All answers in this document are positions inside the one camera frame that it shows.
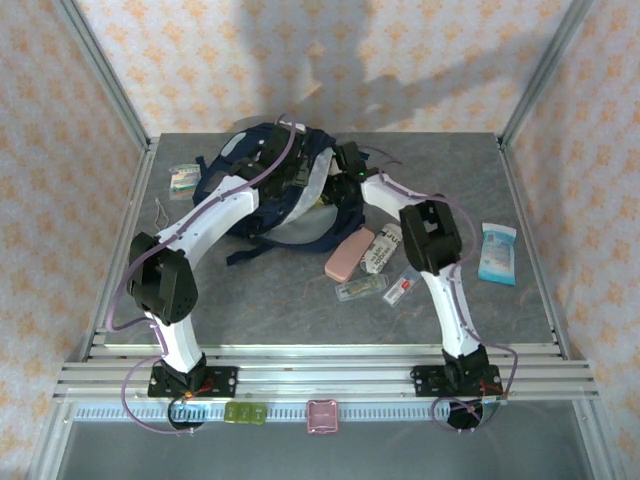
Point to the aluminium table edge rail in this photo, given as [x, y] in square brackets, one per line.
[550, 300]
[121, 250]

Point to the navy blue backpack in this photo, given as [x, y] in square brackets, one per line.
[220, 165]

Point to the newspaper print pouch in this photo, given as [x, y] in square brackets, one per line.
[382, 247]

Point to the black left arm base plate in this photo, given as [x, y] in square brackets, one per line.
[225, 380]

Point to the wide aluminium extrusion beam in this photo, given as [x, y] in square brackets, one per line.
[325, 375]

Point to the pink pencil case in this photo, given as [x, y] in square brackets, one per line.
[350, 254]

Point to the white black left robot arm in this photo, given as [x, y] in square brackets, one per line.
[220, 215]

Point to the clear box with red label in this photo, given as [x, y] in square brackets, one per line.
[402, 285]

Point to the green square button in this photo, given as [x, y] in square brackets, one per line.
[232, 414]
[259, 414]
[245, 414]

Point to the clear packet of cream gloves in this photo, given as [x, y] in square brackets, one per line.
[184, 182]

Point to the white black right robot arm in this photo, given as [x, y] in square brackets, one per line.
[385, 192]

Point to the blue wet wipes pack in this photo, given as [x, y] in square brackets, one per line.
[497, 255]

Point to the aluminium frame post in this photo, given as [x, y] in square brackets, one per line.
[538, 80]
[110, 80]

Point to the pink square box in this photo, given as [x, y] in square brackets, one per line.
[323, 416]

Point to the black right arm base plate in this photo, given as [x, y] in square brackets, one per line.
[425, 380]

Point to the clear box with compass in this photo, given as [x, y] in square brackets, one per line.
[361, 288]

